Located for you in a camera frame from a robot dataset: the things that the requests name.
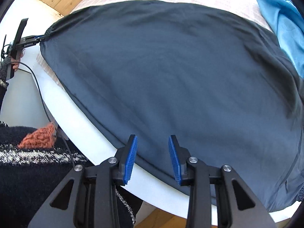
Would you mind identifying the black drawstring pants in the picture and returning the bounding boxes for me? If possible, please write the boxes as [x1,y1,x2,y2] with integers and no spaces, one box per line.
[40,1,303,212]

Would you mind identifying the person's left hand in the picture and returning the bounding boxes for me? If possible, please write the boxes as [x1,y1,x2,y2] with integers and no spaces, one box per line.
[11,49,25,72]

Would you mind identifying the blue striped garment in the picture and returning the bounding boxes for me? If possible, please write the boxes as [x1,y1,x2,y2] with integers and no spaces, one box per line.
[257,0,303,77]

